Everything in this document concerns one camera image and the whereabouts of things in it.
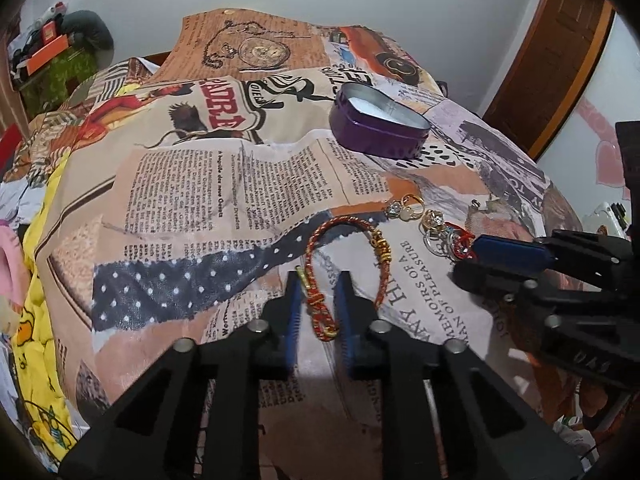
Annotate red gold braided bracelet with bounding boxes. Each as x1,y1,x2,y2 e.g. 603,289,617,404
294,212,392,344

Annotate gold crystal charm earrings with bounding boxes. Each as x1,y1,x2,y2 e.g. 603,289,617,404
384,193,445,236

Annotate purple heart-shaped tin box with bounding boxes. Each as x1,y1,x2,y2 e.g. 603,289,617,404
329,82,432,159

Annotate newspaper print bed cover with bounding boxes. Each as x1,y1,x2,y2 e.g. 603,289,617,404
1,9,578,472

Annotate brown wooden door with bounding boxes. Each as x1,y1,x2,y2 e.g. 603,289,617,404
483,0,614,159

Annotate yellow cartoon cloth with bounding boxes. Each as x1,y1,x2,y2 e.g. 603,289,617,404
11,151,88,472

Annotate orange box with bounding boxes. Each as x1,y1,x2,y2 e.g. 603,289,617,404
26,35,70,76

